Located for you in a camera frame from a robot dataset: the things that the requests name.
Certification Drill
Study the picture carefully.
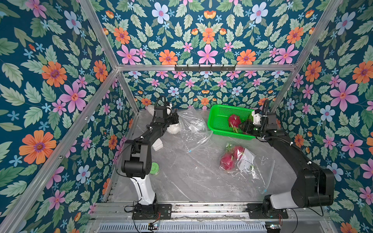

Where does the pink dragon fruit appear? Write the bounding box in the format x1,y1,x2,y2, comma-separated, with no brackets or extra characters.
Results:
220,144,245,171
228,114,241,133

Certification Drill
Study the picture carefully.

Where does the clear zip-top bag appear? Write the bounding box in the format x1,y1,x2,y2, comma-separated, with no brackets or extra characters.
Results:
177,109,212,153
220,147,275,194

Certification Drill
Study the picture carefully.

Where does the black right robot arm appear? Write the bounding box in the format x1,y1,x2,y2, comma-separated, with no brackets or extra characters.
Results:
239,113,335,213

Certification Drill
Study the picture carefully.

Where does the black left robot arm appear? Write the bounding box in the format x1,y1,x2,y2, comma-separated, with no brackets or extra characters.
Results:
120,103,179,214

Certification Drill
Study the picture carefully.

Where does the white plush bear toy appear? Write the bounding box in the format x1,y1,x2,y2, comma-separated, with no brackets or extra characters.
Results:
146,105,181,135

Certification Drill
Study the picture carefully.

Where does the white rectangular box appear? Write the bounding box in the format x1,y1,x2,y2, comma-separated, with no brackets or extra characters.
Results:
152,138,163,151

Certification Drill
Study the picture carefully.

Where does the green plastic basket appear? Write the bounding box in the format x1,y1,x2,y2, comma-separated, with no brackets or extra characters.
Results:
207,104,255,140

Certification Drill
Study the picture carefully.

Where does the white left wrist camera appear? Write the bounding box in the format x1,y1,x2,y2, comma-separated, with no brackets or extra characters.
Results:
164,102,173,116

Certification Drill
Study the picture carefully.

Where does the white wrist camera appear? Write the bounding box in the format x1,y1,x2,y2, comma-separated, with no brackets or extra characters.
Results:
252,109,264,126
164,102,173,116

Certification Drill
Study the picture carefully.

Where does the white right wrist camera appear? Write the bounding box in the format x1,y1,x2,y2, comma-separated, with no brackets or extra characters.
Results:
252,109,264,126

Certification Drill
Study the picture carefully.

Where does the black hook rail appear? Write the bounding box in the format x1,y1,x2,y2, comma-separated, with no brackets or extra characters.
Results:
174,65,236,72

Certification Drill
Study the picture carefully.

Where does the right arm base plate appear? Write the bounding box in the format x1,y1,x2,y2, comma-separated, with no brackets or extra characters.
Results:
246,203,288,219

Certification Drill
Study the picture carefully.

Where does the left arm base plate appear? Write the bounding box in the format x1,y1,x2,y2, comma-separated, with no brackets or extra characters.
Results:
133,204,173,220

